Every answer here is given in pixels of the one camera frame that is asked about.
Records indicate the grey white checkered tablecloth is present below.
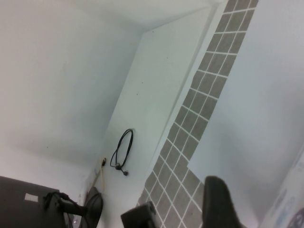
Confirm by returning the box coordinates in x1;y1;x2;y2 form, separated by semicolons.
136;0;259;228

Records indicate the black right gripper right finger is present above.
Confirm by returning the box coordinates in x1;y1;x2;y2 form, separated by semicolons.
201;175;247;228

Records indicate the black coiled cable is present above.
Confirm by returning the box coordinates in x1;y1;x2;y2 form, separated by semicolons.
110;128;135;178

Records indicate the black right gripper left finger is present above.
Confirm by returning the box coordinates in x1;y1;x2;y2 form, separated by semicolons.
121;201;157;228

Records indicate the black left camera cable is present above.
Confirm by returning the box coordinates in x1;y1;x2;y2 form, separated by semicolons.
44;191;87;217

